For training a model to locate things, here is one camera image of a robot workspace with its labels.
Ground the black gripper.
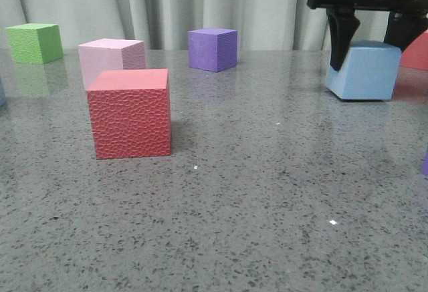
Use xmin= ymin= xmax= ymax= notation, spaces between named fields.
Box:
xmin=307 ymin=0 xmax=427 ymax=71

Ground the red textured foam cube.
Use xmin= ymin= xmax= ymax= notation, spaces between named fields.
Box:
xmin=86 ymin=68 xmax=171 ymax=159

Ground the light blue foam cube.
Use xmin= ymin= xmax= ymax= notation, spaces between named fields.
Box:
xmin=325 ymin=40 xmax=402 ymax=100

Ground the red foam cube right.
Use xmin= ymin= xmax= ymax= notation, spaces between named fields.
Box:
xmin=399 ymin=31 xmax=428 ymax=70

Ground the pink foam cube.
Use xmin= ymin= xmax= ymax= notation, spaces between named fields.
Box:
xmin=78 ymin=38 xmax=146 ymax=89

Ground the purple foam cube right edge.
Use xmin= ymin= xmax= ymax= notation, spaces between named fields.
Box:
xmin=421 ymin=150 xmax=428 ymax=175

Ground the purple foam cube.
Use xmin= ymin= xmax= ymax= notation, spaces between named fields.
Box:
xmin=188 ymin=28 xmax=238 ymax=72

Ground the grey curtain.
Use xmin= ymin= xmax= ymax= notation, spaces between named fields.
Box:
xmin=0 ymin=0 xmax=428 ymax=52

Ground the green foam cube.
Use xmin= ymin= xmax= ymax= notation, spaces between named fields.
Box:
xmin=5 ymin=23 xmax=64 ymax=64

